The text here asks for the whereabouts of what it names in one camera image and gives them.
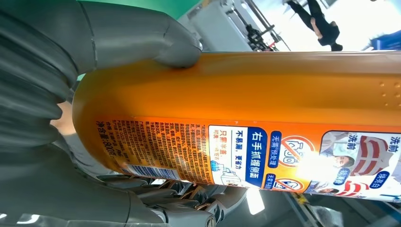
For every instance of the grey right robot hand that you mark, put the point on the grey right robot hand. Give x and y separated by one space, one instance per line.
131 34

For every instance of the green table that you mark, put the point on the green table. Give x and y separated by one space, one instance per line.
141 4

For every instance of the person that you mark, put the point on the person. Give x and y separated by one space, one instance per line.
325 31

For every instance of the grey machine base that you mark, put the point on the grey machine base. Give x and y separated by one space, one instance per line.
219 28

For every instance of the black stand frame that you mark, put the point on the black stand frame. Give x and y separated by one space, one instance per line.
258 37

